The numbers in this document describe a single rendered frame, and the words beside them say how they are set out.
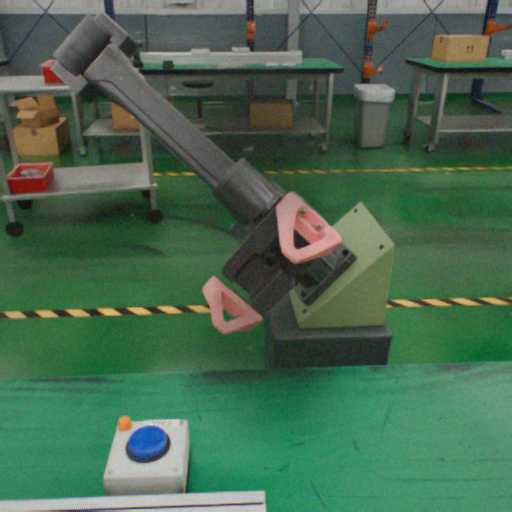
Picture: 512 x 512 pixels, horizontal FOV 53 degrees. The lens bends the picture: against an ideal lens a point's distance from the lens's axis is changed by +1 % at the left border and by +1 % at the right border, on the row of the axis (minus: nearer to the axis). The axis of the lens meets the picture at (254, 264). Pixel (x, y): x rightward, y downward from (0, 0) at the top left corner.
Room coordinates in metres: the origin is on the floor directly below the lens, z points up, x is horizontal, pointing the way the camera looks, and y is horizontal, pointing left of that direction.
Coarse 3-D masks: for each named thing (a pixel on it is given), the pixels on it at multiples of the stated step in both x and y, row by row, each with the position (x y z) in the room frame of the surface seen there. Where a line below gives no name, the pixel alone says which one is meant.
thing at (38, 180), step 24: (0, 72) 3.40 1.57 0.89; (48, 72) 3.11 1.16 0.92; (0, 96) 3.37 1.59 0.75; (144, 144) 3.60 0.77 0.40; (0, 168) 2.89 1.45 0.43; (24, 168) 3.22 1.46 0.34; (48, 168) 3.12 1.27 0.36; (72, 168) 3.47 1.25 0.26; (96, 168) 3.47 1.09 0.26; (120, 168) 3.47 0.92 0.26; (144, 168) 3.48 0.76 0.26; (24, 192) 2.94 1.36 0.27; (48, 192) 2.96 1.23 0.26; (72, 192) 2.98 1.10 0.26; (96, 192) 3.02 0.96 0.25; (144, 192) 3.59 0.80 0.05
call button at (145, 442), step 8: (136, 432) 0.42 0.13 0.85; (144, 432) 0.41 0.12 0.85; (152, 432) 0.41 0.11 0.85; (160, 432) 0.42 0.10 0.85; (128, 440) 0.41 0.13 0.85; (136, 440) 0.40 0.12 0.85; (144, 440) 0.40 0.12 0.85; (152, 440) 0.40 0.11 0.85; (160, 440) 0.40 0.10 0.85; (136, 448) 0.39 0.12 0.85; (144, 448) 0.39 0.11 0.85; (152, 448) 0.39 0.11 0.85; (160, 448) 0.40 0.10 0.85; (136, 456) 0.39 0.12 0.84; (144, 456) 0.39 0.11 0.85; (152, 456) 0.39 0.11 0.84
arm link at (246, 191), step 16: (240, 160) 0.57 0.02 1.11; (224, 176) 0.56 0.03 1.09; (240, 176) 0.56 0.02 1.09; (256, 176) 0.57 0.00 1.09; (224, 192) 0.55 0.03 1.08; (240, 192) 0.55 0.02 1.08; (256, 192) 0.55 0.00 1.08; (272, 192) 0.56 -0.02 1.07; (240, 208) 0.55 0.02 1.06; (256, 208) 0.54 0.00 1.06; (256, 224) 0.60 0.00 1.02
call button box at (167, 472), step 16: (128, 432) 0.43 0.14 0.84; (176, 432) 0.43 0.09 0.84; (112, 448) 0.41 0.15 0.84; (128, 448) 0.40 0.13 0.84; (176, 448) 0.41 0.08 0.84; (112, 464) 0.38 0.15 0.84; (128, 464) 0.38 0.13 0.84; (144, 464) 0.38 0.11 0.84; (160, 464) 0.38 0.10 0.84; (176, 464) 0.38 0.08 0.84; (112, 480) 0.37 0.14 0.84; (128, 480) 0.37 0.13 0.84; (144, 480) 0.37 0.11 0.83; (160, 480) 0.37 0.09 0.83; (176, 480) 0.37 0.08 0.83
